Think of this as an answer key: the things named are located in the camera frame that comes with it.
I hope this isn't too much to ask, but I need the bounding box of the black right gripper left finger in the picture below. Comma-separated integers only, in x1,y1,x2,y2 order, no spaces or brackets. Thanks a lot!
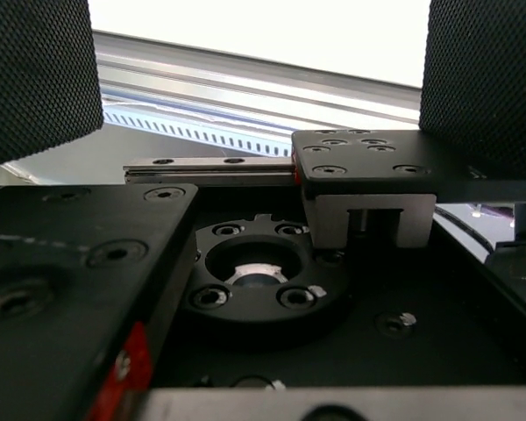
0,0,103,165

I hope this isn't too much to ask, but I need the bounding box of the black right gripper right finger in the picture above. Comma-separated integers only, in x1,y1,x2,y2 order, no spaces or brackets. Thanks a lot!
419,1,526,177

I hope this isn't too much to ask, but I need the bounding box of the white slotted cable duct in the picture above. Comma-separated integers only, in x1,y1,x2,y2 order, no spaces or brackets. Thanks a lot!
103,106,292,157

